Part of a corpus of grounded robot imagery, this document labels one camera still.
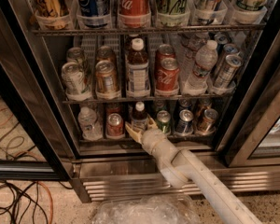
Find clear plastic bag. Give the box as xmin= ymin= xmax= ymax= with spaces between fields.
xmin=91 ymin=195 xmax=201 ymax=224

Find brown tea bottle white cap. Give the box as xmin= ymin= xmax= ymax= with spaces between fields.
xmin=129 ymin=101 xmax=149 ymax=133

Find white can middle shelf rear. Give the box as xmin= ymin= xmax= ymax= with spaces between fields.
xmin=66 ymin=47 xmax=86 ymax=68

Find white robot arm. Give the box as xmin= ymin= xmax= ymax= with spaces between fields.
xmin=125 ymin=118 xmax=262 ymax=224

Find blue red can top shelf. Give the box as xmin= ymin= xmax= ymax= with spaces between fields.
xmin=194 ymin=0 xmax=227 ymax=25

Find green soda can bottom shelf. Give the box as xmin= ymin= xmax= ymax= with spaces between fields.
xmin=156 ymin=110 xmax=171 ymax=134

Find blue soda can bottom shelf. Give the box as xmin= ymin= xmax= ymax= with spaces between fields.
xmin=175 ymin=109 xmax=193 ymax=136

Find clear water bottle bottom shelf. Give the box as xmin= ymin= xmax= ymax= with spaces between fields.
xmin=78 ymin=106 xmax=103 ymax=141

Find orange can shelf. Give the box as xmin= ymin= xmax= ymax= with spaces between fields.
xmin=96 ymin=46 xmax=117 ymax=63
xmin=95 ymin=60 xmax=119 ymax=99

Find clear water bottle middle shelf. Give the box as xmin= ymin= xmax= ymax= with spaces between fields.
xmin=184 ymin=40 xmax=217 ymax=95

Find tea bottle middle shelf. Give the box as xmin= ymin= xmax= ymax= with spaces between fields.
xmin=126 ymin=38 xmax=150 ymax=97

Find white can middle shelf front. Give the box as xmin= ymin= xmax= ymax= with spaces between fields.
xmin=62 ymin=62 xmax=91 ymax=101

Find red coca-cola can top shelf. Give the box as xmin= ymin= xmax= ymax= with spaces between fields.
xmin=119 ymin=0 xmax=149 ymax=28

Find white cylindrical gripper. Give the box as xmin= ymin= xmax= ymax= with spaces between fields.
xmin=125 ymin=116 xmax=177 ymax=162

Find brown soda can bottom shelf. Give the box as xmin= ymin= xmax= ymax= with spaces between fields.
xmin=196 ymin=108 xmax=218 ymax=135

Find red coca-cola can rear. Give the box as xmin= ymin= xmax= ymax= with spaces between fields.
xmin=155 ymin=44 xmax=175 ymax=66

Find tangled floor cables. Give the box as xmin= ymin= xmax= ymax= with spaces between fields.
xmin=0 ymin=105 xmax=74 ymax=224

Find white green can top shelf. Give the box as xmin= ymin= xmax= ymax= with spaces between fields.
xmin=235 ymin=0 xmax=267 ymax=24

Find red soda can bottom shelf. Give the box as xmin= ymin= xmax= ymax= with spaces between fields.
xmin=106 ymin=113 xmax=124 ymax=139

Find silver can middle shelf right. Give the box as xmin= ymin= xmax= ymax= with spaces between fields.
xmin=213 ymin=54 xmax=243 ymax=88

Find red coca-cola can front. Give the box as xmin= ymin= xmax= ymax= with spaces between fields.
xmin=156 ymin=58 xmax=179 ymax=94

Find orange can middle shelf rear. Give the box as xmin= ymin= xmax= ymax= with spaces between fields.
xmin=96 ymin=46 xmax=117 ymax=63

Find yellow can top shelf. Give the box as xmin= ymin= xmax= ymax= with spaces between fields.
xmin=35 ymin=0 xmax=72 ymax=31

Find clear water bottle shelf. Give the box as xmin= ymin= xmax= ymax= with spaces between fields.
xmin=78 ymin=106 xmax=103 ymax=141
xmin=184 ymin=40 xmax=217 ymax=95

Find orange can middle shelf front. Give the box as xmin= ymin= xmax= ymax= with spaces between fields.
xmin=95 ymin=60 xmax=119 ymax=99

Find fridge bottom grille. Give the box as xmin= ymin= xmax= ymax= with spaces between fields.
xmin=72 ymin=156 xmax=280 ymax=203

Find blue pepsi can top shelf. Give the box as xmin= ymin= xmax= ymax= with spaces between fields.
xmin=78 ymin=0 xmax=110 ymax=28

